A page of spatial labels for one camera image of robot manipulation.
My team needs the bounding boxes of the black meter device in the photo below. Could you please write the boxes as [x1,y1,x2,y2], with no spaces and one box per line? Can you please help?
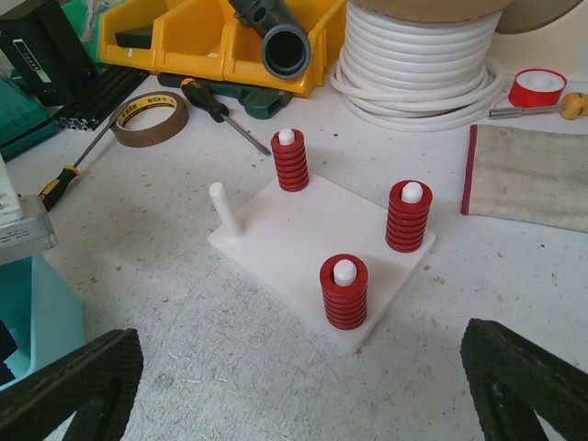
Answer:
[1,0,98,107]

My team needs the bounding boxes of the small orange-black screwdriver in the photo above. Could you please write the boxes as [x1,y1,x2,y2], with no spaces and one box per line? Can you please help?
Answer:
[39,126,110,212]

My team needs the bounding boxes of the yellow-black bit driver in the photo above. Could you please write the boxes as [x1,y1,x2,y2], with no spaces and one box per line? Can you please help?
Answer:
[489,92,587,120]

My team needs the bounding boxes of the black-yellow flathead screwdriver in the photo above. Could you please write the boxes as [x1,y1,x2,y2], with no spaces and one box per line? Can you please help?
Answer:
[180,78,271,156]

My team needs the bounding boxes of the red white tape roll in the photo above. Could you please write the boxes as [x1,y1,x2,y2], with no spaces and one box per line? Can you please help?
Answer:
[508,68,567,107]

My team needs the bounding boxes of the green storage bin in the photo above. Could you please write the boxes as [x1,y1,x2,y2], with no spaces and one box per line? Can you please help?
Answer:
[62,0,118,65]

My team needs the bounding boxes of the yellow storage bins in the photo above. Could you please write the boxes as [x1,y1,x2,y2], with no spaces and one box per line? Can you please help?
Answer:
[99,1,346,97]

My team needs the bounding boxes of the beige work glove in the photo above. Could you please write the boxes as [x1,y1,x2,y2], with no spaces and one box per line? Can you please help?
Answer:
[461,125,587,232]

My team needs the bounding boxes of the grey plastic pipe fitting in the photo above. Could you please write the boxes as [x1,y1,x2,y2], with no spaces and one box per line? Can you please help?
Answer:
[229,0,311,80]

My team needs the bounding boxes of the green flat case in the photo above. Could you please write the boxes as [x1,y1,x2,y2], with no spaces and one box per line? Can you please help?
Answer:
[1,77,58,163]

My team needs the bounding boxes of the black aluminium profile block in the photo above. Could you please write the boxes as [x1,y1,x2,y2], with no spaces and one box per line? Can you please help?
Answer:
[53,65,150,131]

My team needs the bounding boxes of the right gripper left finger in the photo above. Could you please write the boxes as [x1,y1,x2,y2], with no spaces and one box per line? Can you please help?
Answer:
[1,328,143,440]

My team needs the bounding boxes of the brown packing tape roll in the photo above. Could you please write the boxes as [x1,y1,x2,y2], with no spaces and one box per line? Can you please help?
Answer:
[109,91,189,148]

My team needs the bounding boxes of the teal spring tray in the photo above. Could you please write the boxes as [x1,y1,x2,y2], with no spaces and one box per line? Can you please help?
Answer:
[1,254,86,390]

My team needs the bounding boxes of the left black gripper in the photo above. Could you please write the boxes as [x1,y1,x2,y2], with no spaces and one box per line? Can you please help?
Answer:
[0,158,59,265]

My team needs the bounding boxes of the black block in bin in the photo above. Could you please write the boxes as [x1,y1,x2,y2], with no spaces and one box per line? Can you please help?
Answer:
[115,24,153,50]

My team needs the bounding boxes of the white cable spool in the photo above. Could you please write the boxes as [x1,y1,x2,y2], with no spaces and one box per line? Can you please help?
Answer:
[330,1,506,132]

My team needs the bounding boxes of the large red spring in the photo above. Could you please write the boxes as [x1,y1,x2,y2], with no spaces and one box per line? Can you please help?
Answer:
[319,254,368,331]
[385,180,433,253]
[270,129,310,192]

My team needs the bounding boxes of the white four-peg base plate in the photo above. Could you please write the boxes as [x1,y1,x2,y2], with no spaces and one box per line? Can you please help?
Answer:
[209,175,436,352]

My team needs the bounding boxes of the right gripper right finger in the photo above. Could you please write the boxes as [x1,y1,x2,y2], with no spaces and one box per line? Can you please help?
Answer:
[460,318,587,440]

